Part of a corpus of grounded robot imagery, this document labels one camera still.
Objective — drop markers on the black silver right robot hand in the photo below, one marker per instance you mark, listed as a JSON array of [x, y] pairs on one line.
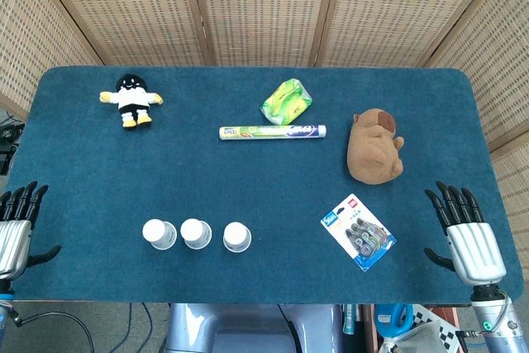
[[475, 249]]

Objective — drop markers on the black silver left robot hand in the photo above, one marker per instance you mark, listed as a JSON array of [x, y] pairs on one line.
[[13, 245]]

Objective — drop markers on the white paper cup blue flowers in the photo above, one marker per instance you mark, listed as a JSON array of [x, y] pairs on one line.
[[193, 231], [157, 232], [235, 235]]

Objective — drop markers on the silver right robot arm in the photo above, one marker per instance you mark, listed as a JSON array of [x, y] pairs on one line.
[[496, 324]]

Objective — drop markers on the black white checkerboard sheet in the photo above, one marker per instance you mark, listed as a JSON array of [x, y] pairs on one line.
[[446, 334]]

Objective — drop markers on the grey plastic bag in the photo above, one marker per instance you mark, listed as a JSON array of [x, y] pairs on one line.
[[413, 338]]

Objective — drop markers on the correction tape blister pack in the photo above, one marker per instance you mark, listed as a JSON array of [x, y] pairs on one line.
[[357, 233]]

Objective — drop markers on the brown capybara plush toy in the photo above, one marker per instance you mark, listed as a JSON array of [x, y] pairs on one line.
[[372, 150]]

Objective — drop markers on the black white plush doll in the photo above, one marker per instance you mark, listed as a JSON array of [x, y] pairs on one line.
[[131, 98]]

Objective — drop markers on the cling film roll box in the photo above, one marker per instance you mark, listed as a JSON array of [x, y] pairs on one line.
[[273, 132]]

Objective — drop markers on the blue felt table mat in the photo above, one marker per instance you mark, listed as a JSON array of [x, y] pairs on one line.
[[248, 187]]

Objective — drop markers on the blue grey robot torso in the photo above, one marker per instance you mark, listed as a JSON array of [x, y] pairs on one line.
[[248, 324]]

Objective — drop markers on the green tissue pack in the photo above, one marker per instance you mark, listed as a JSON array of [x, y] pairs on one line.
[[287, 101]]

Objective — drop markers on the woven wooden folding screen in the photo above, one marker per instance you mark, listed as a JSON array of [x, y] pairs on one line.
[[264, 6]]

